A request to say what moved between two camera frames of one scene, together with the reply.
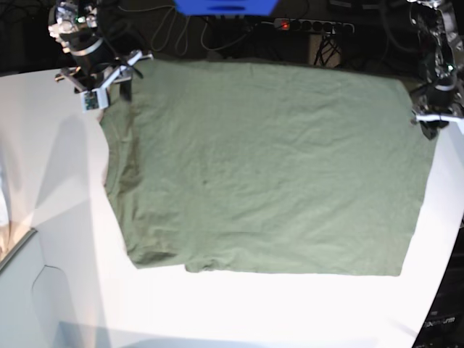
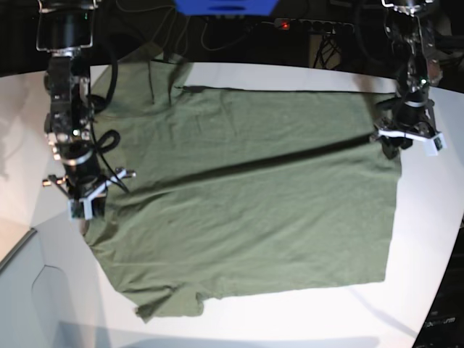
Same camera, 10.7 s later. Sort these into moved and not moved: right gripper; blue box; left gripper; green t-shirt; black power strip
Moved: green t-shirt; left gripper; right gripper
Not moved: blue box; black power strip
